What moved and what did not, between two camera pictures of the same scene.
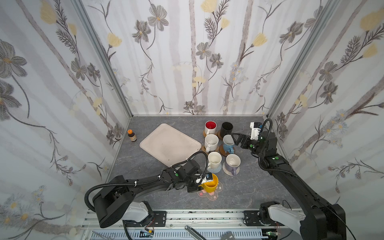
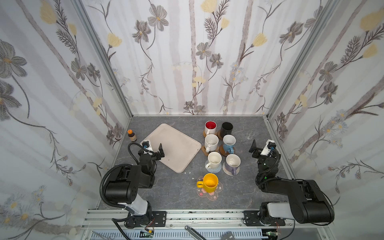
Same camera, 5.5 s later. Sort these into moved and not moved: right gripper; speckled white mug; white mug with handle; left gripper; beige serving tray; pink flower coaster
Moved: right gripper; left gripper
Not moved: pink flower coaster; speckled white mug; beige serving tray; white mug with handle
